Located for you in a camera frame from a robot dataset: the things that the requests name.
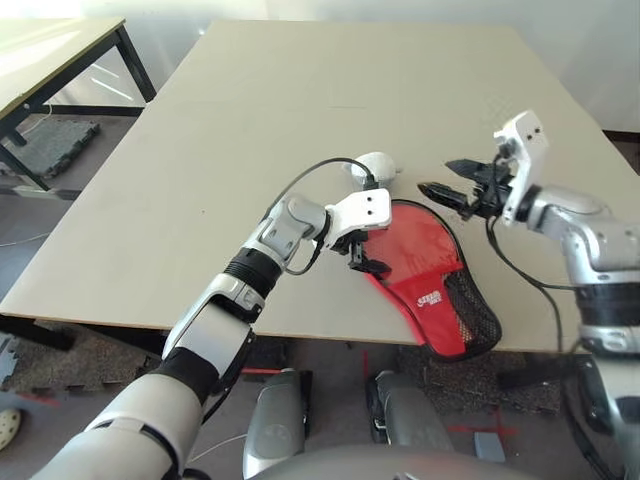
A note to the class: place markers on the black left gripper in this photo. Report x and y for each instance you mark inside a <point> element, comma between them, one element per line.
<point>355,242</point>

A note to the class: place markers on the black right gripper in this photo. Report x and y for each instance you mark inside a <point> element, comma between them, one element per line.
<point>490,192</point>

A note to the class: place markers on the red ping-pong paddle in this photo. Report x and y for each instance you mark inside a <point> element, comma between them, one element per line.
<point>420,240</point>

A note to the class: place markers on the red black paddle case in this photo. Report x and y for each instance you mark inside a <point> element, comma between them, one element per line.
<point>435,325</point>

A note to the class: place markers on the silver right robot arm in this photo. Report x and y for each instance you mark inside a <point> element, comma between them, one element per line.
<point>580,215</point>

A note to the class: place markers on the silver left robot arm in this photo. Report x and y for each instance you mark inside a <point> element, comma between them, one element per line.
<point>210,320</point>

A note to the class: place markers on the grey right robot leg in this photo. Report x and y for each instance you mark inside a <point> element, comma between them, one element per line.
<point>410,415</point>

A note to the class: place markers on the dark textured floor mat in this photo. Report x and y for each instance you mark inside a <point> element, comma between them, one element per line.
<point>475,390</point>

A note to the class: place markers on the grey robot torso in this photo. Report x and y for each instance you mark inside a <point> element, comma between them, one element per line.
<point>375,465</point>

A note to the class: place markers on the small grey floor block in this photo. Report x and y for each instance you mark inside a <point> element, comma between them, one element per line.
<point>489,446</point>

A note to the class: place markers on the dark grey foam mat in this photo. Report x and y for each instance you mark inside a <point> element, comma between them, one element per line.
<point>60,147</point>

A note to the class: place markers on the beige side table black legs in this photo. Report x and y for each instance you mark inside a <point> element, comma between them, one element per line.
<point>55,55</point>

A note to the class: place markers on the white perforated clog shoe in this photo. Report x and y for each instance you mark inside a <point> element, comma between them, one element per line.
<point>9,427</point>

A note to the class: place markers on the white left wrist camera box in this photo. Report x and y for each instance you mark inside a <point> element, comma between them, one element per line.
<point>365,207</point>

